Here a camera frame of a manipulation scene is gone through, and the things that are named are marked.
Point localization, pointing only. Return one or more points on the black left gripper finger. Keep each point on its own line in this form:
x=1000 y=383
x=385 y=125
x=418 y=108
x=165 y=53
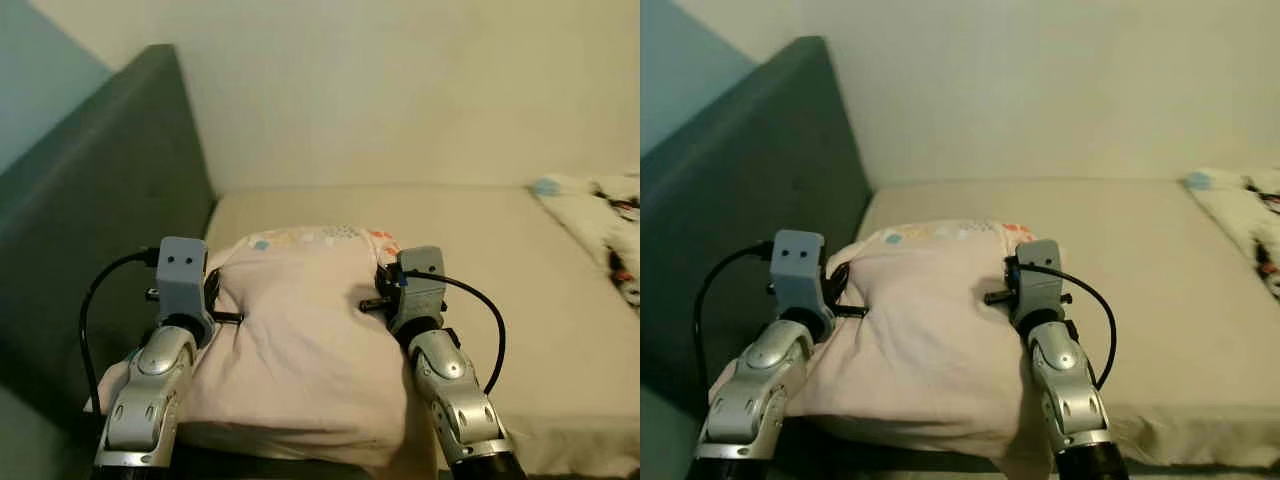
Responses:
x=838 y=285
x=213 y=288

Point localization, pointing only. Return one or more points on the pink patterned pillow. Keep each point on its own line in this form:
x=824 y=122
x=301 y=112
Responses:
x=930 y=340
x=300 y=340

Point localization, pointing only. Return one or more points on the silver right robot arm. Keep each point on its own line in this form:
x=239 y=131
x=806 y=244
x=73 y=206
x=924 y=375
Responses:
x=455 y=390
x=1065 y=390

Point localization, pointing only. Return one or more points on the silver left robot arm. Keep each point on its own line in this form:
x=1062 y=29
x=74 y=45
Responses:
x=755 y=390
x=150 y=390

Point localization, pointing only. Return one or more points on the dark teal headboard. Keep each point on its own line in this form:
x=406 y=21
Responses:
x=100 y=200
x=760 y=200

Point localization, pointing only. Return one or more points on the cream cartoon print blanket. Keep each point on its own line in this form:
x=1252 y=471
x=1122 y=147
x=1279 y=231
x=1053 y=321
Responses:
x=1240 y=210
x=600 y=215

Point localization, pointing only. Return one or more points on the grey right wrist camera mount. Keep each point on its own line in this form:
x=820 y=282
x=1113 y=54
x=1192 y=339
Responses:
x=1038 y=285
x=420 y=290

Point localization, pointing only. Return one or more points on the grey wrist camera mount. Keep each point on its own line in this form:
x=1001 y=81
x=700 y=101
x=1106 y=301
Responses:
x=420 y=290
x=1038 y=285
x=800 y=270
x=183 y=275

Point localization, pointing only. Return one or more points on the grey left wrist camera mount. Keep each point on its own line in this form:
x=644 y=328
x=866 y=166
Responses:
x=183 y=275
x=800 y=270

